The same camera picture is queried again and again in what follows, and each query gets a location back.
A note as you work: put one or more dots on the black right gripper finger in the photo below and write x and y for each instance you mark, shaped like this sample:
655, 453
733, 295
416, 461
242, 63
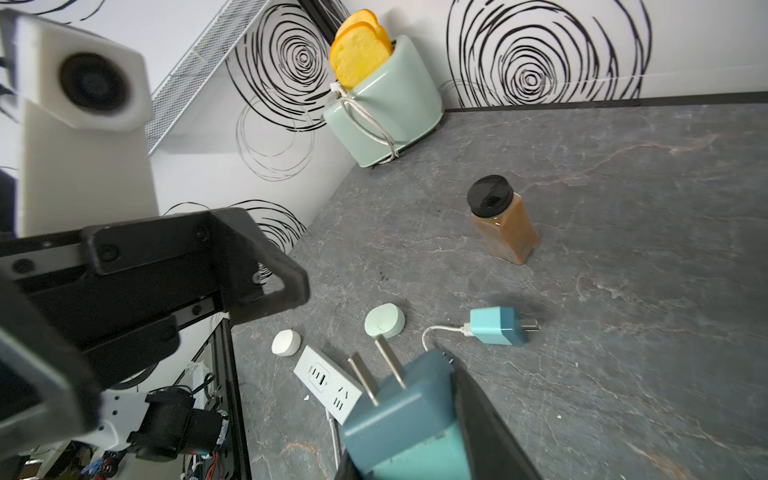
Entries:
492, 451

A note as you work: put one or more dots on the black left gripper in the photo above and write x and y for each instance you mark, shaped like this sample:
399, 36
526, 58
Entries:
84, 310

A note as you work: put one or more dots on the teal charger with black cable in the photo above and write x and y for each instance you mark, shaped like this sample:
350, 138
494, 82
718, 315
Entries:
406, 427

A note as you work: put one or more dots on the white power strip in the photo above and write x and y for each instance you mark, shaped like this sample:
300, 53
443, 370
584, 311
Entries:
331, 385

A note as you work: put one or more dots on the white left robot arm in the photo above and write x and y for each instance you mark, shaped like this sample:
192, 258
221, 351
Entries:
164, 423

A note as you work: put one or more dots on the white round earbud case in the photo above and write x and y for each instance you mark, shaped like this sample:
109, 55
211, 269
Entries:
286, 343

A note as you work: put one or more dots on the pale green round earbud case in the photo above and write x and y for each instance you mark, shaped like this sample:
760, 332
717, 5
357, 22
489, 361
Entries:
386, 320

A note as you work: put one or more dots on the mint green toaster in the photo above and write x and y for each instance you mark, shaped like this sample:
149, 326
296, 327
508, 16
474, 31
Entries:
391, 110

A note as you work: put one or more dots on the front yellow toast slice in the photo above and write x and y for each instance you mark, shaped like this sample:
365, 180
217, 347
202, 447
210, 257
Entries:
358, 51

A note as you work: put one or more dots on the yellow toast slice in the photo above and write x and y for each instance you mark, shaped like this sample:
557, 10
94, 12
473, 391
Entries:
358, 51
362, 16

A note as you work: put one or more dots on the brown spice bottle black lid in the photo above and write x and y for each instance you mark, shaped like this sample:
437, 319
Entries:
500, 216

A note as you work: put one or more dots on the rear yellow toast slice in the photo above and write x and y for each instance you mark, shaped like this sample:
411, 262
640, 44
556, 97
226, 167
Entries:
362, 16

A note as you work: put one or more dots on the teal charger with white cable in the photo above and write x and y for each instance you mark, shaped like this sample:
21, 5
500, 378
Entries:
499, 326

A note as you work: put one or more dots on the white wire wall shelf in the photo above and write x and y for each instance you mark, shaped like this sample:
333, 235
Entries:
197, 66

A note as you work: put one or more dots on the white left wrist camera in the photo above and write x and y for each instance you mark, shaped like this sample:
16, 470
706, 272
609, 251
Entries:
83, 105

